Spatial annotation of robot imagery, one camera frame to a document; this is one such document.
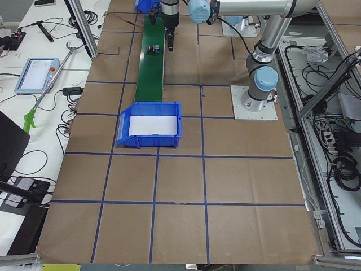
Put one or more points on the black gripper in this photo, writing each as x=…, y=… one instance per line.
x=170, y=20

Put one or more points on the red push button switch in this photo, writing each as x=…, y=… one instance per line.
x=153, y=48

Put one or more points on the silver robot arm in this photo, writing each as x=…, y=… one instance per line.
x=263, y=78
x=169, y=7

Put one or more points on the right blue plastic bin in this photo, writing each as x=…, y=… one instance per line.
x=144, y=6

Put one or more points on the blue plastic bin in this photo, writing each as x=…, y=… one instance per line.
x=144, y=6
x=149, y=109

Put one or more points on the green conveyor belt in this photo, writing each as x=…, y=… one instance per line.
x=151, y=67

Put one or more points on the left blue plastic bin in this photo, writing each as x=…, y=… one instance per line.
x=149, y=109

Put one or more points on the white foam pad left bin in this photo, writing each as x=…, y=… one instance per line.
x=152, y=125

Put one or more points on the teach pendant tablet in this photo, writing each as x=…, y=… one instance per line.
x=36, y=74

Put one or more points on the aluminium frame post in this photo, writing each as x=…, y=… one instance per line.
x=77, y=15

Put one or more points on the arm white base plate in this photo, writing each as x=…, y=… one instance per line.
x=247, y=109

